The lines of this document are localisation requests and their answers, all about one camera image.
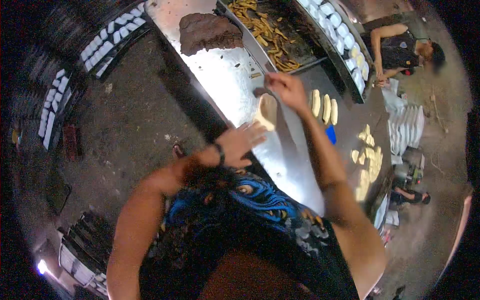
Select person's left hand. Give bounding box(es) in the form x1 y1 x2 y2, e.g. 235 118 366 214
215 121 269 169

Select person's right hand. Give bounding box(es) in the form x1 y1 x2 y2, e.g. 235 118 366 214
264 72 310 114

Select person's right fingers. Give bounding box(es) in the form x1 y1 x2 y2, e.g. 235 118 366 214
264 72 290 99

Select person's left fingers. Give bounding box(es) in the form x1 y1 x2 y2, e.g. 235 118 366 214
243 121 269 150

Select pale dough piece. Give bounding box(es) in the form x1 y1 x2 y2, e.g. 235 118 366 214
253 88 278 132

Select black wrist band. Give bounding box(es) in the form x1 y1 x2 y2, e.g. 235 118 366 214
214 143 226 167

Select dark metal tray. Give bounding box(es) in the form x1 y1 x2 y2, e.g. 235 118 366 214
217 0 328 74

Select pile of yellow dough strips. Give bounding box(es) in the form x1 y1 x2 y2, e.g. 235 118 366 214
227 0 303 73

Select long row of white containers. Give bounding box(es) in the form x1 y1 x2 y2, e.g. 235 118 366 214
297 0 370 95

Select brown dough mass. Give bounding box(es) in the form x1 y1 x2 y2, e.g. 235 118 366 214
179 13 244 57

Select person's body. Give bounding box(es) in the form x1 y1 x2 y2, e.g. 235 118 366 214
107 165 387 300

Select pile of pale dough pieces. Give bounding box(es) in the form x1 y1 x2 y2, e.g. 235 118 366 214
350 124 384 202

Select stack of white trays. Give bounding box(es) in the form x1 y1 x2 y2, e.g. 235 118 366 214
388 105 425 156

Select rack of white containers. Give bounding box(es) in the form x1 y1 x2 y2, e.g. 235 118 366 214
79 2 148 79
37 68 73 151

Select shelf with white trays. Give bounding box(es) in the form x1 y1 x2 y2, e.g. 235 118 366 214
58 212 113 299

